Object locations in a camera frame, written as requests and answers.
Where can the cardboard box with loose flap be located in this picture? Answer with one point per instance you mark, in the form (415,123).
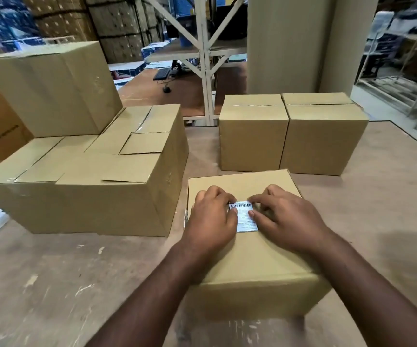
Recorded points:
(121,198)

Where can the sealed cardboard box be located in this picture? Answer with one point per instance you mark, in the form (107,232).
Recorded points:
(253,137)
(322,140)

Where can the taped cardboard box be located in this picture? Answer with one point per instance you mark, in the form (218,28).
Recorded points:
(17,166)
(56,158)

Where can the brown wooden desk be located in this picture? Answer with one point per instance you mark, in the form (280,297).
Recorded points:
(157,93)

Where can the black computer mouse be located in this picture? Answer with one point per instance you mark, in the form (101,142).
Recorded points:
(166,89)

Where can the person's left thumb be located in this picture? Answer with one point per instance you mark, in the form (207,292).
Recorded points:
(233,218)

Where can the cream metal shelving rack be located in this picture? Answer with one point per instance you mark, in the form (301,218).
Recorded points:
(204,50)

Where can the black computer keyboard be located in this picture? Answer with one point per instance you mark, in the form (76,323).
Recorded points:
(162,73)

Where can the person's left hand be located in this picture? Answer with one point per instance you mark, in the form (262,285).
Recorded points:
(208,224)

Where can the person's right hand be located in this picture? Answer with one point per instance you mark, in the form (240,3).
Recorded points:
(291,224)

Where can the large tilted cardboard box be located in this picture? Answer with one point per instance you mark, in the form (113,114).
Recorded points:
(49,86)

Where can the stack of wrapped brown cartons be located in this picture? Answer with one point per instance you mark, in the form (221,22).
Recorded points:
(118,25)

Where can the person's right forearm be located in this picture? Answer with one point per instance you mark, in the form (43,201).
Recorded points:
(371,296)

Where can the person's right thumb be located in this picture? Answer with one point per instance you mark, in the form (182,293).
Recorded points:
(258,221)

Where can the small plain cardboard box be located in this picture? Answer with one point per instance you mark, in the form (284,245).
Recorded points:
(259,278)

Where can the person's left forearm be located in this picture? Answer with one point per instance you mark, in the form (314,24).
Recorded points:
(157,296)

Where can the stack of blue packets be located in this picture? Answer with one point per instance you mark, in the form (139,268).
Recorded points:
(2,25)

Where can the large brown paper roll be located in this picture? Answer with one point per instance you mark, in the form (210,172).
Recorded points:
(349,43)

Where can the white barcode label sticker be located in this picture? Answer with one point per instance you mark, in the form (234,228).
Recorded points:
(245,218)

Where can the white metal frame rack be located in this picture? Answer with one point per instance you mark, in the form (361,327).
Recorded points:
(407,86)

